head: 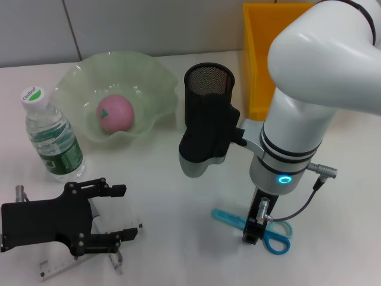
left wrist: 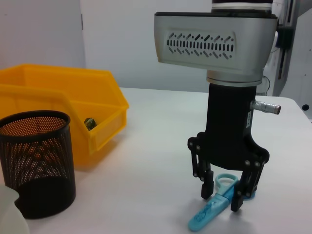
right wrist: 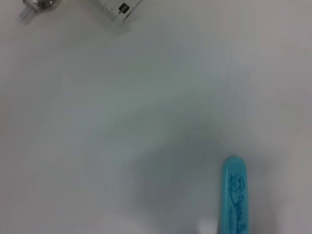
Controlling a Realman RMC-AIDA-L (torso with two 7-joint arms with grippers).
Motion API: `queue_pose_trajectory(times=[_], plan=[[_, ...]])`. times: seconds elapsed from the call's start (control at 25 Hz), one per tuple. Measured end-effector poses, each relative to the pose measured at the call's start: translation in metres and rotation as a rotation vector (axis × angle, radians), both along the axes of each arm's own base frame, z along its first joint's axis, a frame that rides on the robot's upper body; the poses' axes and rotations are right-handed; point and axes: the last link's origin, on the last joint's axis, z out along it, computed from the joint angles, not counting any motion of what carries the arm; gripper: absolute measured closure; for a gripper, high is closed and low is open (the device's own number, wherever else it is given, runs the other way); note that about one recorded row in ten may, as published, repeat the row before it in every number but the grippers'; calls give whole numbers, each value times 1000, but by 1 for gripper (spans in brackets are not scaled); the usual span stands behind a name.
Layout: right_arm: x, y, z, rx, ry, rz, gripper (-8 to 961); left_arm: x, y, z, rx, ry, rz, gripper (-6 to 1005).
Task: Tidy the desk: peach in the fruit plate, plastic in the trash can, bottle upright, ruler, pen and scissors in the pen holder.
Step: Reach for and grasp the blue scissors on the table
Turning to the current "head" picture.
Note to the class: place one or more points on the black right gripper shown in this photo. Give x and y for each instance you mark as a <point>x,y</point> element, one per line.
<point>254,208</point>

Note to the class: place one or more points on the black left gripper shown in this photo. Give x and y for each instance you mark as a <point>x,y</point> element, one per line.
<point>44,220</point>

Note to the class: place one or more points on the blue scissors with sheath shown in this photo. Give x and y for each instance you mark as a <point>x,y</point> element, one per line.
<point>226,217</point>

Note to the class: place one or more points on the clear green-label water bottle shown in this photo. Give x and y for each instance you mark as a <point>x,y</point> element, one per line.
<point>53,140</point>

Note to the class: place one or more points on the grey and white pen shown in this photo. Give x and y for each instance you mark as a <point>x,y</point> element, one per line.
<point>116,263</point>

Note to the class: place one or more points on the pink toy peach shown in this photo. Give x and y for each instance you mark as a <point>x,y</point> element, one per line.
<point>116,114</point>

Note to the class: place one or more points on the yellow plastic bin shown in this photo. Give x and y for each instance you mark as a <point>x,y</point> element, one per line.
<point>256,59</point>

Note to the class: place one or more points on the black mesh pen holder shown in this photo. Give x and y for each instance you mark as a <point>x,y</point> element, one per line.
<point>193,86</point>

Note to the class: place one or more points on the green glass fruit plate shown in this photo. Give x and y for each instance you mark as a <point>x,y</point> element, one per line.
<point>83,80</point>

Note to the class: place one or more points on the transparent plastic ruler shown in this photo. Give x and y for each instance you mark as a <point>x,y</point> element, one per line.
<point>56,266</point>

